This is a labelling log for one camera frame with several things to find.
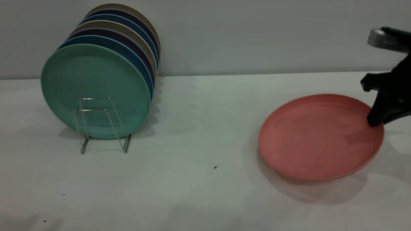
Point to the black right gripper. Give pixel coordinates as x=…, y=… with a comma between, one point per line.
x=395, y=83

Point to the pink plastic plate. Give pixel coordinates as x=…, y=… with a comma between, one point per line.
x=318, y=141

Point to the dark purple plastic plate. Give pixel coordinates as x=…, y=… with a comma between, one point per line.
x=118, y=12
x=109, y=32

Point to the beige plastic plate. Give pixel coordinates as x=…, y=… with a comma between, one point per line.
x=109, y=25
x=118, y=6

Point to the blue plastic plate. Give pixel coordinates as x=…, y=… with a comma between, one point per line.
x=106, y=40
x=112, y=18

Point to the green plastic plate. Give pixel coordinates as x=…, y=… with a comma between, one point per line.
x=96, y=80

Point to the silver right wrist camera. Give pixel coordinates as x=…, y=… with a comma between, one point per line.
x=383, y=40

